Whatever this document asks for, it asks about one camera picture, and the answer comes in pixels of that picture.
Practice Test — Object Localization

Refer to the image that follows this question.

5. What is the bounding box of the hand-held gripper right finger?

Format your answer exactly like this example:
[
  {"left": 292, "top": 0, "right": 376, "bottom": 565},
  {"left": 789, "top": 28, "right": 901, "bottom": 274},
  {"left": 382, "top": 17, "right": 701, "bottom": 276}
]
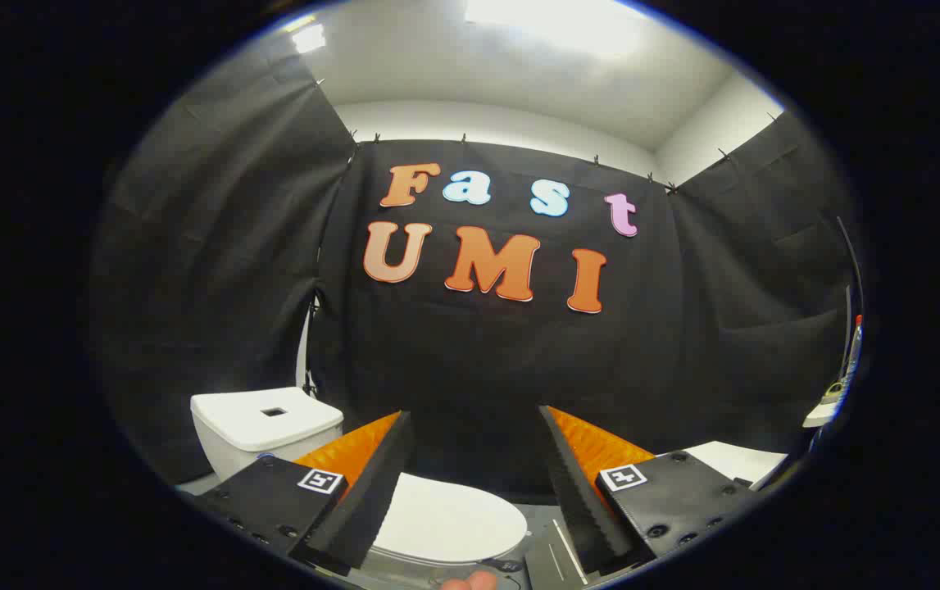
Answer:
[{"left": 539, "top": 405, "right": 759, "bottom": 576}]

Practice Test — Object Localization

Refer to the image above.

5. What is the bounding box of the black backdrop cloth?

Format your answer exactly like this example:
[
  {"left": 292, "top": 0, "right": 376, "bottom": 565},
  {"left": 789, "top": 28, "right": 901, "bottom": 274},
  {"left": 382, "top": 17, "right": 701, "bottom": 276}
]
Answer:
[{"left": 89, "top": 49, "right": 865, "bottom": 497}]

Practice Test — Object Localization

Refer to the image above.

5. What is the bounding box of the white wall shelf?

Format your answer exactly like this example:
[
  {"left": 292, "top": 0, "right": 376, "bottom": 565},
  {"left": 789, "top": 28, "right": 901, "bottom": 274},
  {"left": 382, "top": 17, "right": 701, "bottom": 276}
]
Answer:
[{"left": 802, "top": 380, "right": 846, "bottom": 429}]

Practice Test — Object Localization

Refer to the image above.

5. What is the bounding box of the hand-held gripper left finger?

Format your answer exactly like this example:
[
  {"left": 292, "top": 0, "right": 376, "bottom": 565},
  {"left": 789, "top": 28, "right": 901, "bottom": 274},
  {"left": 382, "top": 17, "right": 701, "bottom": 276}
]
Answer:
[{"left": 193, "top": 411, "right": 416, "bottom": 576}]

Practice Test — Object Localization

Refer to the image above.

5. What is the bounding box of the white drawer cabinet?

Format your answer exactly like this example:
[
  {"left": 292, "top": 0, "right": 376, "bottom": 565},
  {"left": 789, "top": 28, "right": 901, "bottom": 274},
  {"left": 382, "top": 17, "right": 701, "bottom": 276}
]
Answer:
[{"left": 681, "top": 441, "right": 790, "bottom": 491}]

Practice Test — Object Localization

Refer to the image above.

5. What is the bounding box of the small ceiling light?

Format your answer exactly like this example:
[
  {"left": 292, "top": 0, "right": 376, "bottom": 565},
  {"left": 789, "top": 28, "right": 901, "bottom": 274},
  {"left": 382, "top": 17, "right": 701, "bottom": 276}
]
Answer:
[{"left": 293, "top": 23, "right": 328, "bottom": 55}]

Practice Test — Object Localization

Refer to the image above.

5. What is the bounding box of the large ceiling light panel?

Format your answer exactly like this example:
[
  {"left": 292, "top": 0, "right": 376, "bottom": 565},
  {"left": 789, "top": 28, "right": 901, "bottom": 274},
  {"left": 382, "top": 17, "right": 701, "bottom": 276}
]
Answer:
[{"left": 465, "top": 0, "right": 652, "bottom": 52}]

